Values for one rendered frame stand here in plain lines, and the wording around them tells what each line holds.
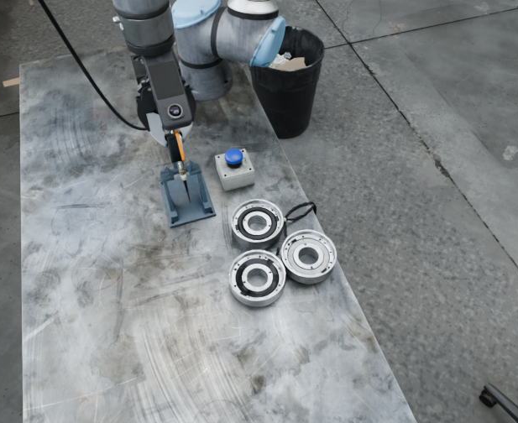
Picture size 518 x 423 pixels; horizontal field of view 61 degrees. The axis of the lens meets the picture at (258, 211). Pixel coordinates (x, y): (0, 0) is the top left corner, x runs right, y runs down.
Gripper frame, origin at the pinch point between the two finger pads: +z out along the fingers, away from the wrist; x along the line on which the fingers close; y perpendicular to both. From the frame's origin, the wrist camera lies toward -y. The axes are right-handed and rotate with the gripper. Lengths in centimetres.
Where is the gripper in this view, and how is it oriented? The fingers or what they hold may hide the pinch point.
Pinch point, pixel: (174, 141)
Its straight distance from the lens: 82.1
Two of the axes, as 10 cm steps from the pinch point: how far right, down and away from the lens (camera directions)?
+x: -9.5, 2.6, -1.7
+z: 0.1, 5.8, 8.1
